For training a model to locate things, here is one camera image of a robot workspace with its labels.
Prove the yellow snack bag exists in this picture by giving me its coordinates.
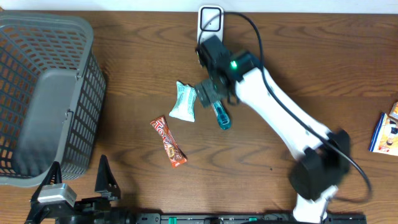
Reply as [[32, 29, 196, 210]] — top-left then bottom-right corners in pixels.
[[369, 113, 397, 156]]

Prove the white barcode scanner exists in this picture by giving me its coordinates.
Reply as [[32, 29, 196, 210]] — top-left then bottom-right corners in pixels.
[[197, 5, 224, 43]]

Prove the blue mouthwash bottle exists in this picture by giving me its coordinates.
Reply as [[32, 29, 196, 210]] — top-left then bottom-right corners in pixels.
[[212, 101, 231, 130]]

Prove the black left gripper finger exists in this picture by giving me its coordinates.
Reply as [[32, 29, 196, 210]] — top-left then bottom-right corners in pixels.
[[95, 154, 121, 199], [31, 161, 62, 201]]

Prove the grey plastic shopping basket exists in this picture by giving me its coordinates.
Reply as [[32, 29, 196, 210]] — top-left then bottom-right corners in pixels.
[[1, 12, 106, 187]]

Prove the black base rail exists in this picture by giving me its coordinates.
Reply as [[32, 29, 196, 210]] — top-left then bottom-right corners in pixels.
[[135, 213, 368, 224]]

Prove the light green wet wipes pack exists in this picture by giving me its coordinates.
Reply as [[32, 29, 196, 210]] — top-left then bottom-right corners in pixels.
[[169, 81, 197, 122]]

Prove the orange tissue pack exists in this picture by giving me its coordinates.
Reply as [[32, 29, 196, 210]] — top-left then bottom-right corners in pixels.
[[389, 102, 398, 121]]

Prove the red chocolate bar wrapper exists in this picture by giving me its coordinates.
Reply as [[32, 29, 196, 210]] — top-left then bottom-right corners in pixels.
[[150, 116, 187, 168]]

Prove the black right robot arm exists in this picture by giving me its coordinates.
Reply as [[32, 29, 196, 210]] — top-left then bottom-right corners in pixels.
[[195, 35, 351, 223]]

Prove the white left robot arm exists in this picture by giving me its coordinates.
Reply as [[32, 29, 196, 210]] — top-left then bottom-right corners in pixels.
[[25, 155, 136, 224]]

